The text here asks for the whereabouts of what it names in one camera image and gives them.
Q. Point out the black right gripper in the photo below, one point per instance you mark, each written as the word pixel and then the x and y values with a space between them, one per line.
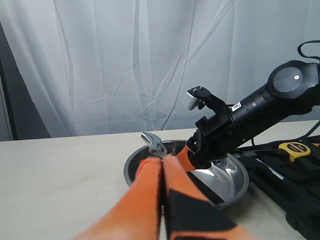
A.
pixel 220 134

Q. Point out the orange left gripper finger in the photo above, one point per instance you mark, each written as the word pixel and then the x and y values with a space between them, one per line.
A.
pixel 136 216

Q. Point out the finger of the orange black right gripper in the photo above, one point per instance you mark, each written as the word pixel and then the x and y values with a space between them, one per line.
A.
pixel 189 214

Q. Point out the silver adjustable wrench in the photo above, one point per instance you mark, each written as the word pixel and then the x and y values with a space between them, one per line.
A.
pixel 154 143

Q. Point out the black tool case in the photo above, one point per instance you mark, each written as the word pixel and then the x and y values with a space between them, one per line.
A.
pixel 294 186

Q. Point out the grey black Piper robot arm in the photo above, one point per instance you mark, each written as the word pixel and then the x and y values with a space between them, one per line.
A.
pixel 162 189

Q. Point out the round stainless steel pan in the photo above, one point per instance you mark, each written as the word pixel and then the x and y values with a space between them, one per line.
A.
pixel 224 183

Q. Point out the yellow tape measure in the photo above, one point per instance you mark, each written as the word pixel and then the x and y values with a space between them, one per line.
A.
pixel 295 149

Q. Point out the white backdrop curtain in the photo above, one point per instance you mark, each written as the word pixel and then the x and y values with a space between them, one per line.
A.
pixel 115 66

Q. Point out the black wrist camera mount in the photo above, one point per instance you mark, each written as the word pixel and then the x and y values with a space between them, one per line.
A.
pixel 200 97

